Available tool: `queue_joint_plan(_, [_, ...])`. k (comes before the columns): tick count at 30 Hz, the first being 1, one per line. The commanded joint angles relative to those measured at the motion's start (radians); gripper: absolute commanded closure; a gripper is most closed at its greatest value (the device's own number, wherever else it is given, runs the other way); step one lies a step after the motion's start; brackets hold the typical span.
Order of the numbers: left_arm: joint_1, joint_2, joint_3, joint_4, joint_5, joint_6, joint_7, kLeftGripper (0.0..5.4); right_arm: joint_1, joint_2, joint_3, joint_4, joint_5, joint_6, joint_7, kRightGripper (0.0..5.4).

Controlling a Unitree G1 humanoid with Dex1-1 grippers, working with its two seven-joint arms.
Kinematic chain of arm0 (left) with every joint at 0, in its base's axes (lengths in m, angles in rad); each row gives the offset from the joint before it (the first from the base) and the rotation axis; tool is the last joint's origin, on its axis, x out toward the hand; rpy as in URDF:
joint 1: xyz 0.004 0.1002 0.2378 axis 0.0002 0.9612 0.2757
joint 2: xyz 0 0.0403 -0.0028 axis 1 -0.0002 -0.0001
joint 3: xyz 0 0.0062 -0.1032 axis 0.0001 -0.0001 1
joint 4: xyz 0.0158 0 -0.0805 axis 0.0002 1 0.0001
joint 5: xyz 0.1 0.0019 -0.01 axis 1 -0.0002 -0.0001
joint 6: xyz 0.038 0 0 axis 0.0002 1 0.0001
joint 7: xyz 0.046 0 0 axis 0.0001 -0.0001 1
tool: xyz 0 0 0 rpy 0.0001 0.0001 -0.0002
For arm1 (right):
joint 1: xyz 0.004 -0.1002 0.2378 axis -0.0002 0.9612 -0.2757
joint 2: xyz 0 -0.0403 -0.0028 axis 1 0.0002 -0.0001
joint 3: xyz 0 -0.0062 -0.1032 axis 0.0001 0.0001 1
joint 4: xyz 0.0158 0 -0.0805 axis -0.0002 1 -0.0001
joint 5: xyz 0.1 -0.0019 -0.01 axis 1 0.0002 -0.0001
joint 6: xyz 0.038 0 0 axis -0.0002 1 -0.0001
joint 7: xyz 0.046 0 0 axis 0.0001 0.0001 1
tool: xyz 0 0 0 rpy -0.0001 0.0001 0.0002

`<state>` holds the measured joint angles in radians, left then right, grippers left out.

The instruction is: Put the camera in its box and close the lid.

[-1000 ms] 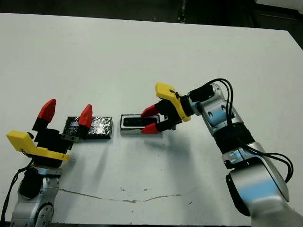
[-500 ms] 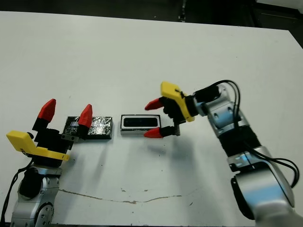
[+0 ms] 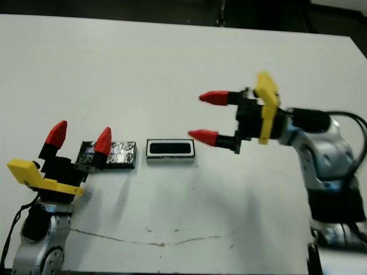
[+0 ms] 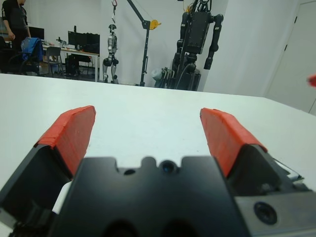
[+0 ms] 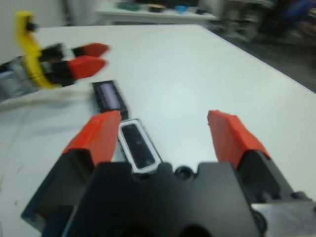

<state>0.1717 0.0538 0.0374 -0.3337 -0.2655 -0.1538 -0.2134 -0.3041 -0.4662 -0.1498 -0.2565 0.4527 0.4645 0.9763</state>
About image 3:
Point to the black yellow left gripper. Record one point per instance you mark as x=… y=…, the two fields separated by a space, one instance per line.
x=57 y=177

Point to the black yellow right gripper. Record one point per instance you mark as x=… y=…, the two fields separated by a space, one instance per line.
x=252 y=120

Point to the black speckled box lid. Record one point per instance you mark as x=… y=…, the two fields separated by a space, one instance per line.
x=123 y=154

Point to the small black camera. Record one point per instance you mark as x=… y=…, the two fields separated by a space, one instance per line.
x=169 y=148

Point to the white furniture panel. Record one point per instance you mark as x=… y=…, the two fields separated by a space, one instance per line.
x=344 y=3

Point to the white camera box base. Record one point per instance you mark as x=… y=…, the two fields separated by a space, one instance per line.
x=172 y=160

